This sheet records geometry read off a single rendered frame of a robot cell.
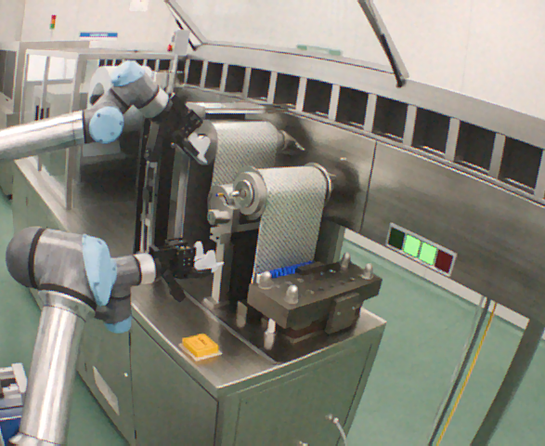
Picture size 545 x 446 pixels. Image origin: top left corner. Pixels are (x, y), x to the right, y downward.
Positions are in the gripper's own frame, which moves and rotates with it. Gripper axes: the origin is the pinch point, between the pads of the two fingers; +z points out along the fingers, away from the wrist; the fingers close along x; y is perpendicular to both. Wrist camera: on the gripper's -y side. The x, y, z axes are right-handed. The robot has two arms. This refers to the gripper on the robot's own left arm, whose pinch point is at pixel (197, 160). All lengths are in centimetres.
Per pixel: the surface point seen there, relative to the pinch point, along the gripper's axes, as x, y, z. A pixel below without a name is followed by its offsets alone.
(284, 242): -8.3, -0.4, 35.9
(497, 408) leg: -82, -5, 89
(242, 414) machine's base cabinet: -34, -47, 35
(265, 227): -8.3, -1.3, 25.7
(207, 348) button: -21.3, -36.8, 22.0
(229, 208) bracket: 0.5, -2.8, 19.3
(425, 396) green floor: -20, -7, 202
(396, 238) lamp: -32, 19, 47
